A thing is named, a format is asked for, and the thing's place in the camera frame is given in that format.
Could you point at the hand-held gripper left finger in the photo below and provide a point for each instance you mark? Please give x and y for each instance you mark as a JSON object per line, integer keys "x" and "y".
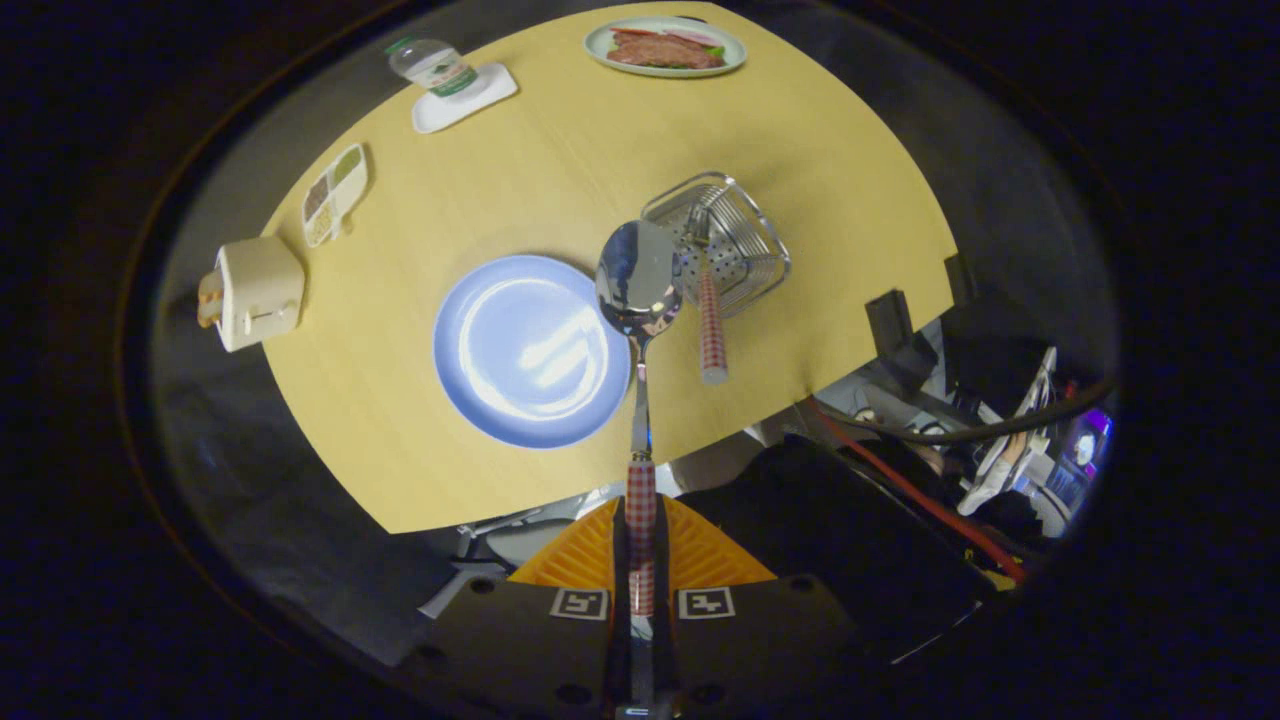
{"x": 520, "y": 640}

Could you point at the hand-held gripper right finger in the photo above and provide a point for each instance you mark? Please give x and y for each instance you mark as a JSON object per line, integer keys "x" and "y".
{"x": 760, "y": 640}

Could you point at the dark bulky object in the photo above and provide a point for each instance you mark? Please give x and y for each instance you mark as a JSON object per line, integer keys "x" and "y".
{"x": 830, "y": 520}

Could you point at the blue round plate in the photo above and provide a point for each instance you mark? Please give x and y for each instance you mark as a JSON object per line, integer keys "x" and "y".
{"x": 520, "y": 350}

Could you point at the white tilted device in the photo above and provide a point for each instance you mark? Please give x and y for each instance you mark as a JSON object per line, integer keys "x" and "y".
{"x": 1015, "y": 440}

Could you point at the black table clamp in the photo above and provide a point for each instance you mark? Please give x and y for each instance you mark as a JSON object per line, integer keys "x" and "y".
{"x": 888, "y": 322}

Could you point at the cream toaster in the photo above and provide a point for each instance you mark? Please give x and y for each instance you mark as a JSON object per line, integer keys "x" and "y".
{"x": 260, "y": 290}

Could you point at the toasted bread slice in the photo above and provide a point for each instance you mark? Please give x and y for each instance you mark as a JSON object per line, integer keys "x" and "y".
{"x": 209, "y": 314}
{"x": 210, "y": 286}

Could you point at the white divided bean dish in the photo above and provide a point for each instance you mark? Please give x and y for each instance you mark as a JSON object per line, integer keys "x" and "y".
{"x": 333, "y": 195}

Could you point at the white square coaster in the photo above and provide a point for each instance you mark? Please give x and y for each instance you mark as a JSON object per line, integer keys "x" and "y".
{"x": 450, "y": 112}

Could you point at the clear water bottle green cap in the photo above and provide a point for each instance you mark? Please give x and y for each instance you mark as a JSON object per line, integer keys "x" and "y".
{"x": 435, "y": 68}

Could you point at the pale green plate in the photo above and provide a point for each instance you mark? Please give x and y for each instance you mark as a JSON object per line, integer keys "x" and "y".
{"x": 735, "y": 50}

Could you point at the cooked meat slices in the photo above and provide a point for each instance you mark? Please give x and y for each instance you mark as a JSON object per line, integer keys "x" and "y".
{"x": 665, "y": 50}

